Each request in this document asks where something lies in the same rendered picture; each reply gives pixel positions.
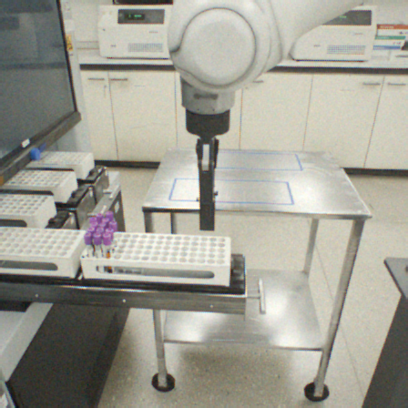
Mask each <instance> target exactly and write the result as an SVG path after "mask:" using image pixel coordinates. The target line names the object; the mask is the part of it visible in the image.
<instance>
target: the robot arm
mask: <svg viewBox="0 0 408 408"><path fill-rule="evenodd" d="M367 1H369V0H173V6H172V10H171V17H170V19H169V22H168V54H169V57H170V60H171V62H172V63H173V65H174V67H175V68H176V69H177V71H178V73H179V79H180V88H181V105H182V106H183V107H184V108H185V122H186V130H187V132H189V133H190V134H193V135H197V136H198V137H199V138H198V141H197V144H196V153H197V167H198V176H199V197H198V198H197V201H198V202H199V230H200V231H215V196H218V192H217V191H215V168H216V166H217V156H218V152H219V140H218V139H216V137H215V136H217V135H219V136H220V135H223V134H225V133H227V132H229V131H230V111H231V110H230V109H231V108H232V107H233V106H234V104H235V90H238V89H240V88H244V87H245V86H246V85H247V84H249V83H251V82H252V81H254V80H255V79H257V78H258V77H259V76H262V74H264V73H265V72H267V71H268V70H270V69H271V68H273V67H275V66H276V65H277V64H280V63H282V62H284V61H285V60H286V58H287V55H288V53H289V51H290V50H291V46H292V45H293V43H294V42H295V41H296V40H297V39H299V38H300V37H302V36H303V35H304V34H306V33H307V32H309V31H311V30H312V29H313V28H317V27H318V26H321V25H323V24H325V23H327V22H329V21H331V20H332V19H333V18H334V17H336V16H340V15H343V14H344V13H346V12H348V11H350V10H351V9H353V8H354V7H356V6H358V5H361V4H363V3H365V2H367Z"/></svg>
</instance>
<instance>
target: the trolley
mask: <svg viewBox="0 0 408 408"><path fill-rule="evenodd" d="M215 191H217V192H218V196H215V215H217V216H241V217H287V218H311V219H312V221H311V231H310V235H309V240H308V246H307V250H306V256H305V261H304V266H303V270H267V269H248V268H246V272H247V292H258V280H264V289H265V307H266V314H260V304H259V300H249V299H247V307H246V318H245V321H244V315H236V314H220V313H206V312H190V311H167V315H166V319H165V328H164V331H163V321H162V311H161V310H152V313H153V322H154V332H155V342H156V351H157V360H158V372H157V373H155V374H154V375H153V376H152V387H153V388H154V389H156V390H157V391H160V392H164V393H165V392H169V391H171V390H172V389H174V387H175V383H176V380H175V378H174V377H173V376H172V375H171V374H169V373H168V371H167V366H166V355H165V343H180V344H199V345H214V346H229V347H244V348H259V349H273V350H288V351H303V352H321V361H320V365H319V368H318V372H317V376H316V377H314V379H313V382H309V383H308V384H306V385H305V388H304V396H305V397H306V399H308V400H310V401H312V402H321V401H324V400H326V399H327V398H328V397H329V395H330V392H329V388H328V386H327V385H326V384H325V383H324V379H325V376H326V372H327V369H328V365H329V362H330V358H331V355H332V350H333V346H334V343H335V339H336V336H337V332H338V326H339V322H340V318H341V315H342V309H343V305H344V302H345V298H346V294H347V291H348V288H349V284H350V280H351V278H352V272H353V268H354V264H355V261H356V258H357V250H358V248H359V244H360V240H361V236H362V231H363V227H364V223H365V221H366V220H367V219H370V218H371V217H372V215H371V212H370V211H369V210H368V208H367V206H366V205H365V203H364V202H363V201H362V199H361V197H360V196H359V194H358V192H357V189H356V188H355V187H354V185H353V184H352V183H351V181H350V180H349V178H348V176H347V175H346V173H345V172H344V170H343V169H342V168H340V167H339V165H338V164H337V162H336V161H335V159H334V157H333V156H332V153H330V152H308V151H290V150H273V149H240V148H219V152H218V156H217V166H216V168H215ZM198 197H199V176H198V167H197V153H196V149H195V148H167V149H166V151H165V154H164V156H163V158H162V162H161V164H160V166H159V168H158V171H157V174H156V176H155V177H154V179H153V182H152V183H151V185H150V188H149V190H148V194H147V196H146V197H145V199H144V203H143V205H142V212H144V229H145V234H156V230H155V218H154V213H169V214H170V227H171V235H178V234H179V232H178V214H193V215H198V214H199V202H198V201H197V198H198ZM319 219H353V222H352V228H351V232H350V236H349V239H348V244H347V248H346V251H345V254H344V259H343V263H342V273H341V277H340V279H339V284H338V288H337V291H336V295H335V299H334V303H333V306H332V310H331V317H330V321H329V324H328V328H327V331H326V336H325V339H324V342H323V338H322V334H321V327H320V324H319V321H318V318H317V314H316V310H315V308H314V304H313V300H312V294H311V288H310V284H309V277H310V272H311V264H312V259H313V253H314V245H315V240H316V234H317V230H318V225H319Z"/></svg>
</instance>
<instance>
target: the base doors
mask: <svg viewBox="0 0 408 408"><path fill-rule="evenodd" d="M80 75H81V80H82V85H84V86H83V91H84V96H85V102H86V108H87V123H88V129H89V135H90V140H91V146H92V152H93V157H94V159H96V160H121V161H152V162H162V158H163V156H164V154H165V151H166V149H167V148H196V144H197V141H198V138H199V137H198V136H197V135H193V134H190V133H189V132H187V130H186V122H185V108H184V107H183V106H182V105H181V88H180V79H179V72H176V73H175V72H107V71H80ZM89 78H94V79H103V78H104V79H105V80H88V79H89ZM111 78H127V80H111ZM175 80H176V90H175ZM255 80H256V81H261V80H262V81H263V83H259V82H251V83H249V84H247V85H246V86H245V87H244V88H243V92H242V88H240V89H239V90H235V104H234V106H233V107H232V108H231V109H230V110H231V111H230V130H229V132H227V133H225V134H223V135H220V136H219V135H217V136H215V137H216V139H218V140H219V148H240V149H273V150H290V151H308V152H330V153H331V154H332V156H333V157H334V159H335V161H336V162H337V164H338V165H339V167H340V168H377V169H408V76H368V75H310V74H262V76H259V77H258V78H257V79H255ZM311 80H312V81H311ZM363 82H364V83H369V84H376V83H378V84H381V85H380V86H375V85H365V84H364V83H363ZM389 82H390V83H391V84H401V83H404V84H406V86H390V85H388V83H389ZM104 85H106V86H107V87H106V88H105V91H106V98H104V97H103V95H104ZM134 85H145V86H147V87H134ZM246 87H247V89H246ZM339 89H355V92H338V90H339ZM110 92H111V93H110ZM241 97H242V108H241ZM111 99H112V100H111ZM176 104H177V113H176ZM309 104H310V105H309ZM308 110H309V111H308ZM113 114H114V115H113ZM240 114H241V125H240ZM306 122H307V123H306ZM305 128H306V129H305ZM177 129H178V134H177ZM304 135H305V136H304ZM303 140H304V142H303ZM116 142H117V143H116ZM117 156H118V157H117Z"/></svg>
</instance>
